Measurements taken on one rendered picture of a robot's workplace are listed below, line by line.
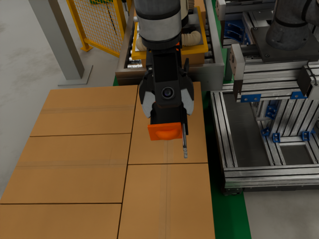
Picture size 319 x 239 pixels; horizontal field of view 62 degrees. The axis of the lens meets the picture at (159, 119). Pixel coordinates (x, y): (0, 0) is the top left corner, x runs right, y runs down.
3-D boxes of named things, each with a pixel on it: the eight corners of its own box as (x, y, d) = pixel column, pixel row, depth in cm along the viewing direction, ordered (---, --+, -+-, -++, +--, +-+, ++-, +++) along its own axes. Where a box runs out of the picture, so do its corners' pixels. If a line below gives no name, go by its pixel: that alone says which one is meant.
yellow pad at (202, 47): (177, 12, 122) (176, 1, 119) (199, 9, 121) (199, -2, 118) (181, 55, 100) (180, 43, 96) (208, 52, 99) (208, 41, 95)
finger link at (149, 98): (149, 103, 66) (160, 75, 59) (149, 121, 62) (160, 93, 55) (137, 100, 65) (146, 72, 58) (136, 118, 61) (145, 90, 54)
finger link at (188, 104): (199, 96, 64) (183, 68, 58) (202, 114, 60) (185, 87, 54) (187, 100, 65) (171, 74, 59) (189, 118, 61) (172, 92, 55)
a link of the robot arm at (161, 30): (182, 17, 41) (130, 22, 42) (182, 43, 45) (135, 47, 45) (179, -4, 46) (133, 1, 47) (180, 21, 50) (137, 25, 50)
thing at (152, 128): (151, 114, 67) (148, 100, 63) (181, 112, 66) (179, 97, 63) (150, 141, 61) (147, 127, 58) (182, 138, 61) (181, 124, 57)
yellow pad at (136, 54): (137, 17, 124) (135, 6, 120) (158, 14, 123) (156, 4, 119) (132, 60, 102) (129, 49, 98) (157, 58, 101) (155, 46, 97)
